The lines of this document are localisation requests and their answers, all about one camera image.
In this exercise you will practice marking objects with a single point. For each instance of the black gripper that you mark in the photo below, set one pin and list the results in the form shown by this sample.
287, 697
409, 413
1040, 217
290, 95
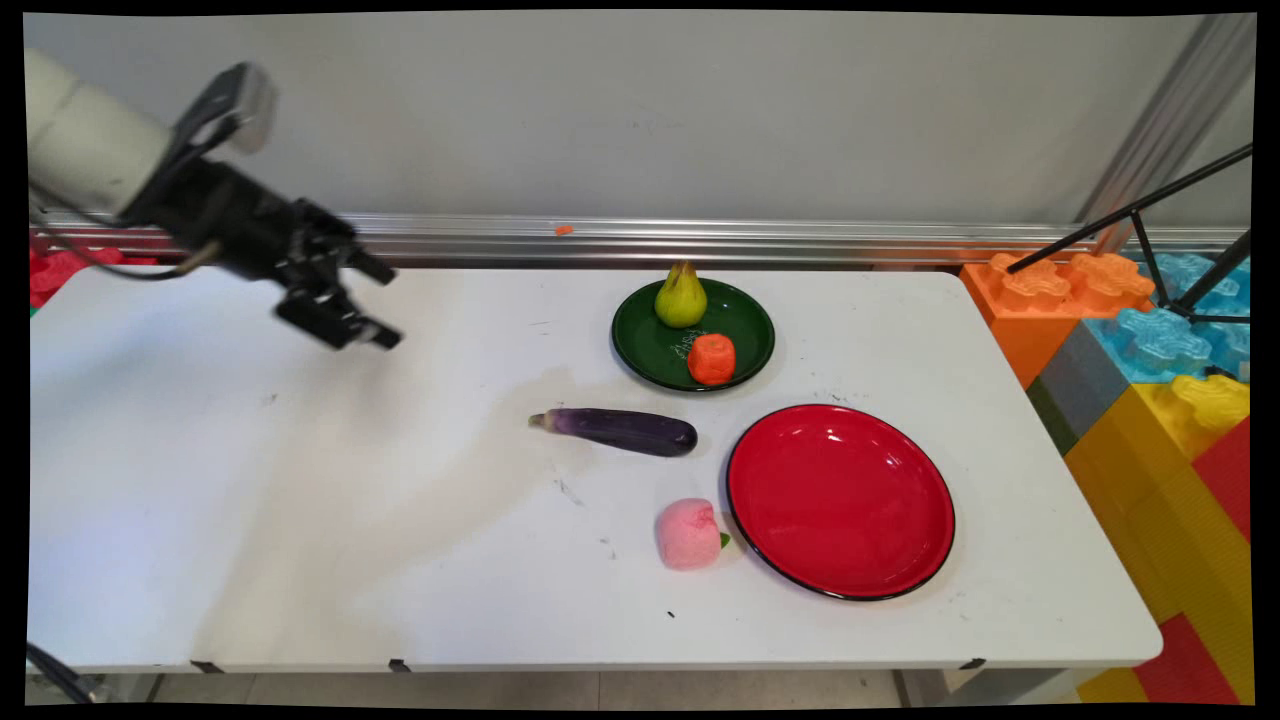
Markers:
225, 215

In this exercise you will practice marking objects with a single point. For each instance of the orange toy tangerine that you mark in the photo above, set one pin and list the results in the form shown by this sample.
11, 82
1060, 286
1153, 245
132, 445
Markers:
711, 360

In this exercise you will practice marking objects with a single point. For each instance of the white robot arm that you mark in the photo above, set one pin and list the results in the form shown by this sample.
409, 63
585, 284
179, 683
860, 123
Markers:
90, 140

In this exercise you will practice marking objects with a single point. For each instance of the red foam building block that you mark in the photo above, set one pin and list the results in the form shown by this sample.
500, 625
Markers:
60, 270

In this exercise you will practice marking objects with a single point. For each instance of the green round plate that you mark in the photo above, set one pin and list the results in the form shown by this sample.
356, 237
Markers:
650, 350

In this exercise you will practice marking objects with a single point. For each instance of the purple toy eggplant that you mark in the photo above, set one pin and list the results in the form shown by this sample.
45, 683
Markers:
625, 430

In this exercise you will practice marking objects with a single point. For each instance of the yellow-green toy pear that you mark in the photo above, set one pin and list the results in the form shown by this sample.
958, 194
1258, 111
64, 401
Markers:
681, 300

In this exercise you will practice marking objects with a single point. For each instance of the pink toy peach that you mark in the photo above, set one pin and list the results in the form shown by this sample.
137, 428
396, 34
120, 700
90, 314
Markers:
686, 537

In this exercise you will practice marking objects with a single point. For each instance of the red round plate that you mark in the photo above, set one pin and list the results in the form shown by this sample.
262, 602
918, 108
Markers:
840, 500

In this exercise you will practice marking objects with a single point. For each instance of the dark green foam block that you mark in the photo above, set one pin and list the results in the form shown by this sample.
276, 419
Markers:
1052, 420

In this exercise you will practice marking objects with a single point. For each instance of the grey foam building block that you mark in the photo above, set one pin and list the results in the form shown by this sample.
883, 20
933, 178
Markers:
1085, 380

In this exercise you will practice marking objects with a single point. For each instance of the black tripod stand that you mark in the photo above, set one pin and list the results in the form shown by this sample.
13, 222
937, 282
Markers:
1100, 225

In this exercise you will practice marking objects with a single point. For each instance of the blue foam building block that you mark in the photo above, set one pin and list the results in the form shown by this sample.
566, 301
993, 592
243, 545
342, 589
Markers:
1195, 272
1160, 345

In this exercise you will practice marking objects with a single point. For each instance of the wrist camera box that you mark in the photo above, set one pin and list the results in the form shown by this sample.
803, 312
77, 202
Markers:
235, 100

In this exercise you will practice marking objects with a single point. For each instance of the horizontal aluminium rail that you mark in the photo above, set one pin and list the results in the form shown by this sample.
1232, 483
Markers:
800, 240

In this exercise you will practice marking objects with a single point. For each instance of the slanted aluminium post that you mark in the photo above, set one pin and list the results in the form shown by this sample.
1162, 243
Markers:
1170, 120

